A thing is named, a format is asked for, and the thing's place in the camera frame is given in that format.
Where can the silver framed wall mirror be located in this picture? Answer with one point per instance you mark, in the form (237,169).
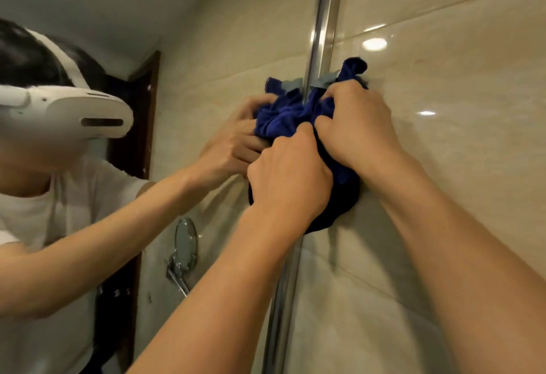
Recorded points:
(213,45)

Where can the person's left forearm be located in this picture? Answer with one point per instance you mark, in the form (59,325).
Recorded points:
(213,309)

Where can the person's right hand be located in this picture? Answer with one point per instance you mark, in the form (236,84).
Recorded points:
(362,130)

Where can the person's left hand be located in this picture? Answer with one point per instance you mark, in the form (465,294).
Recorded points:
(290,181)

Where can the person's right forearm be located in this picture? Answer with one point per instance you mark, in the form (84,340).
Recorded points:
(460,267)

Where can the blue microfibre cloth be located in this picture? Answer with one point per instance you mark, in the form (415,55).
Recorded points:
(341,203)

